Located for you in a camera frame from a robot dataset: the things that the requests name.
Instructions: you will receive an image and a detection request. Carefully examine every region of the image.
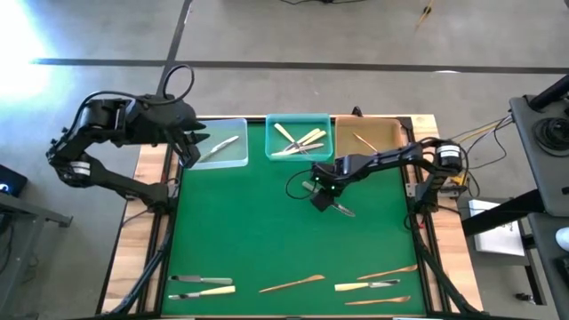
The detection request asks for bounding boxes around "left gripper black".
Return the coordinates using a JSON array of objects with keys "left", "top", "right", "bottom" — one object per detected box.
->
[{"left": 164, "top": 106, "right": 211, "bottom": 146}]

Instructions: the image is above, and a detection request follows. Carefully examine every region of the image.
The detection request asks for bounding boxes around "pale green handled knife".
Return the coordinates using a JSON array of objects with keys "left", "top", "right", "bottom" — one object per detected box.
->
[
  {"left": 197, "top": 135, "right": 241, "bottom": 164},
  {"left": 301, "top": 180, "right": 357, "bottom": 219},
  {"left": 168, "top": 274, "right": 234, "bottom": 286}
]

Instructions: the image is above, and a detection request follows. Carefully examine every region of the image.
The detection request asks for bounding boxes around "cream handled table knife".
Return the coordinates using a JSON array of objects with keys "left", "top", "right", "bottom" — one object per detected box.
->
[
  {"left": 284, "top": 127, "right": 322, "bottom": 152},
  {"left": 167, "top": 284, "right": 236, "bottom": 301},
  {"left": 269, "top": 142, "right": 325, "bottom": 157},
  {"left": 291, "top": 130, "right": 328, "bottom": 155},
  {"left": 273, "top": 123, "right": 309, "bottom": 156},
  {"left": 333, "top": 278, "right": 401, "bottom": 292}
]

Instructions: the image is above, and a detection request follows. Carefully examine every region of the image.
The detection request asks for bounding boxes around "wooden utensil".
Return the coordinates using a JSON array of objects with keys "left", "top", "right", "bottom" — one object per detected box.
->
[{"left": 352, "top": 132, "right": 380, "bottom": 153}]

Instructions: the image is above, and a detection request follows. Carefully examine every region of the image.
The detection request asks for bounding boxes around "copper coloured knife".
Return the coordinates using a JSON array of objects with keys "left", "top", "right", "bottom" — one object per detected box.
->
[
  {"left": 258, "top": 274, "right": 326, "bottom": 294},
  {"left": 356, "top": 263, "right": 420, "bottom": 281}
]

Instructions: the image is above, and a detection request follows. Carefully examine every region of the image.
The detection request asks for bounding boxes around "wooden utensil lowest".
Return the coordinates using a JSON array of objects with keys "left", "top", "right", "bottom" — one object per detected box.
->
[{"left": 344, "top": 295, "right": 412, "bottom": 307}]

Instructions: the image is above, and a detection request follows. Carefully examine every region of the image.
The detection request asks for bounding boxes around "clear plastic bin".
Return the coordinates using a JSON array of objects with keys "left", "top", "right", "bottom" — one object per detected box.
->
[{"left": 188, "top": 117, "right": 249, "bottom": 171}]

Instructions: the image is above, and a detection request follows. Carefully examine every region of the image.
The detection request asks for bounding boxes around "teal plastic bin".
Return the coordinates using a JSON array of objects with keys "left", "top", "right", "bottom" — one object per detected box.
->
[{"left": 265, "top": 113, "right": 334, "bottom": 162}]

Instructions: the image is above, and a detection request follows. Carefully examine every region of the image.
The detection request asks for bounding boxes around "orange plastic bin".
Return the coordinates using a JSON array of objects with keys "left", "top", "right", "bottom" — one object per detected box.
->
[{"left": 333, "top": 115, "right": 405, "bottom": 159}]

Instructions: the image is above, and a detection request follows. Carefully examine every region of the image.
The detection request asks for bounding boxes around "green table mat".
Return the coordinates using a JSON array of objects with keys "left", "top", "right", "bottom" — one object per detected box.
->
[{"left": 160, "top": 122, "right": 427, "bottom": 316}]

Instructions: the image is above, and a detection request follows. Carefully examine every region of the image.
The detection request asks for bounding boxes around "black bar stand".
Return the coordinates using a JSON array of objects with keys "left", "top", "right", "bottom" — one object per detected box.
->
[{"left": 460, "top": 188, "right": 548, "bottom": 236}]

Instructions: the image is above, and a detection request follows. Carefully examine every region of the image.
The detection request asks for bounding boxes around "white paper sheet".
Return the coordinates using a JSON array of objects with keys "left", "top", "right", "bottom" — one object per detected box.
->
[{"left": 469, "top": 198, "right": 526, "bottom": 258}]

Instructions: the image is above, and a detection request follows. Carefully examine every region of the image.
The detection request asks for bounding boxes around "yellow black stick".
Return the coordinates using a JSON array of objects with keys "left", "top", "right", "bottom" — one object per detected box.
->
[{"left": 414, "top": 0, "right": 436, "bottom": 31}]

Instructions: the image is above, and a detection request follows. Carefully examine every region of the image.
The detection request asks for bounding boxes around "grey side table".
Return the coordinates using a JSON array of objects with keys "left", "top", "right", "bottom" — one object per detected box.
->
[{"left": 0, "top": 190, "right": 75, "bottom": 320}]

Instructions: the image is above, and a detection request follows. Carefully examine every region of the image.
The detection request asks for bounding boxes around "dark electronic device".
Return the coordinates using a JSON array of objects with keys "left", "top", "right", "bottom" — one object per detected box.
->
[{"left": 0, "top": 163, "right": 28, "bottom": 197}]

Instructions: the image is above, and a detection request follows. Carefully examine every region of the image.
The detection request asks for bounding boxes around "grey equipment cart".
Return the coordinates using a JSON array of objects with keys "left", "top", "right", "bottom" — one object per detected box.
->
[{"left": 509, "top": 73, "right": 569, "bottom": 219}]

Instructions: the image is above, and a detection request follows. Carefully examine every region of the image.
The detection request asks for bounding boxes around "black pole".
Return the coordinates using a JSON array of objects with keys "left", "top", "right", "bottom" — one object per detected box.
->
[{"left": 528, "top": 74, "right": 569, "bottom": 112}]

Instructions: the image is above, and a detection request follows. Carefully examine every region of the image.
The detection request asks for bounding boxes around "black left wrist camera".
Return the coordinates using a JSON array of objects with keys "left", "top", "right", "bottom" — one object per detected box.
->
[{"left": 178, "top": 142, "right": 201, "bottom": 170}]

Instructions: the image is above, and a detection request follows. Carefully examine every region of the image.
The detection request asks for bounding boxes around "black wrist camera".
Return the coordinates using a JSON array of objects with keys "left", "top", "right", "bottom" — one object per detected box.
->
[
  {"left": 309, "top": 191, "right": 333, "bottom": 213},
  {"left": 178, "top": 142, "right": 201, "bottom": 170}
]

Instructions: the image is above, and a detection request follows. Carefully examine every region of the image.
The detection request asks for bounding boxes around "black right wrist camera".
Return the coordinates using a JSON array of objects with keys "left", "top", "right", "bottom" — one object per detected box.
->
[{"left": 309, "top": 191, "right": 333, "bottom": 213}]

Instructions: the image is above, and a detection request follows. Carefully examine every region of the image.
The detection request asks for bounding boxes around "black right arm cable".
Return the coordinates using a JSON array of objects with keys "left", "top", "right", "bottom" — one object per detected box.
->
[{"left": 285, "top": 170, "right": 315, "bottom": 201}]

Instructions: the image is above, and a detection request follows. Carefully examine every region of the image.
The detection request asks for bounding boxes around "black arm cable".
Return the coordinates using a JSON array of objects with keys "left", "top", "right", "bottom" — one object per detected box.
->
[
  {"left": 70, "top": 64, "right": 196, "bottom": 134},
  {"left": 285, "top": 170, "right": 315, "bottom": 201}
]

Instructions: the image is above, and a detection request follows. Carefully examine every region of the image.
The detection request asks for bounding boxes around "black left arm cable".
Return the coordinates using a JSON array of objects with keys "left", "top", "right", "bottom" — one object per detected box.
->
[{"left": 70, "top": 64, "right": 196, "bottom": 134}]

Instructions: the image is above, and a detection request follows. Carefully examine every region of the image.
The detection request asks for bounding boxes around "black aluminium table frame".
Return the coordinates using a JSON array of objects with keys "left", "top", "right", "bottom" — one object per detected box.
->
[{"left": 95, "top": 115, "right": 485, "bottom": 320}]

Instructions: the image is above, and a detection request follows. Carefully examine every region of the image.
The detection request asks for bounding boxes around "black floor cable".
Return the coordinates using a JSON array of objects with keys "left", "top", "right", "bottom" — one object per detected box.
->
[{"left": 279, "top": 0, "right": 370, "bottom": 5}]

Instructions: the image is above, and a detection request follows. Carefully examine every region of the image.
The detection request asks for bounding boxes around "coloured wire bundle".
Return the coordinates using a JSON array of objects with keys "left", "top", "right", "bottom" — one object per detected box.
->
[{"left": 444, "top": 113, "right": 515, "bottom": 172}]

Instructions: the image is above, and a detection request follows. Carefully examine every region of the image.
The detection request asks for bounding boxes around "black coiled cable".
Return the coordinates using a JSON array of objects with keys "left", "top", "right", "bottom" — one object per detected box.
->
[{"left": 533, "top": 117, "right": 569, "bottom": 152}]

